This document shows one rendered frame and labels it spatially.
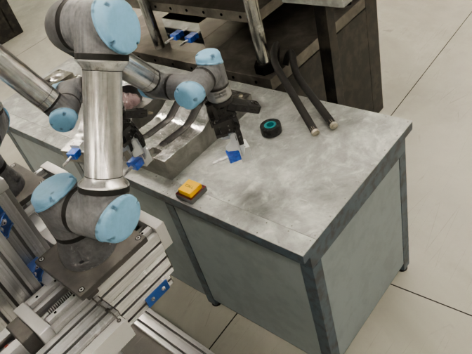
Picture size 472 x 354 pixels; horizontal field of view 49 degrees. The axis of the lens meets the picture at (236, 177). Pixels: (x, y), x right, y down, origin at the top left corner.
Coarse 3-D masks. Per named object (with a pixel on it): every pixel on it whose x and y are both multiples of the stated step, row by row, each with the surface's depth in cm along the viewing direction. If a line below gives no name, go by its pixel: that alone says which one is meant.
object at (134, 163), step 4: (148, 152) 183; (140, 156) 181; (148, 156) 183; (132, 160) 181; (136, 160) 181; (140, 160) 181; (144, 160) 182; (148, 160) 184; (128, 164) 181; (132, 164) 180; (136, 164) 180; (140, 164) 181; (144, 164) 184; (128, 168) 180; (132, 168) 180; (136, 168) 180; (124, 172) 179; (128, 172) 179
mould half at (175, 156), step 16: (160, 112) 212; (176, 112) 207; (240, 112) 211; (144, 128) 207; (176, 128) 202; (192, 128) 199; (208, 128) 198; (176, 144) 193; (192, 144) 194; (208, 144) 201; (128, 160) 205; (160, 160) 187; (176, 160) 190; (192, 160) 197
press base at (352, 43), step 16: (352, 32) 274; (352, 48) 279; (368, 48) 292; (304, 64) 249; (320, 64) 260; (352, 64) 283; (368, 64) 297; (320, 80) 264; (352, 80) 288; (368, 80) 303; (304, 96) 257; (320, 96) 268; (352, 96) 294; (368, 96) 309
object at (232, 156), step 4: (244, 140) 172; (244, 144) 171; (248, 144) 170; (248, 148) 170; (228, 152) 172; (232, 152) 171; (236, 152) 171; (240, 152) 170; (244, 152) 170; (248, 152) 171; (228, 156) 170; (232, 156) 170; (236, 156) 170; (240, 156) 171; (244, 156) 171; (248, 156) 171; (216, 160) 172; (220, 160) 172; (224, 160) 172; (232, 160) 171; (236, 160) 171; (244, 160) 172; (248, 160) 172
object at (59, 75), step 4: (56, 72) 273; (60, 72) 272; (64, 72) 271; (68, 72) 270; (72, 72) 269; (48, 76) 272; (52, 76) 271; (56, 76) 272; (60, 76) 271; (64, 76) 268; (68, 76) 268; (72, 76) 269; (48, 80) 270; (52, 80) 271; (56, 80) 266; (60, 80) 265; (64, 80) 266; (52, 84) 263
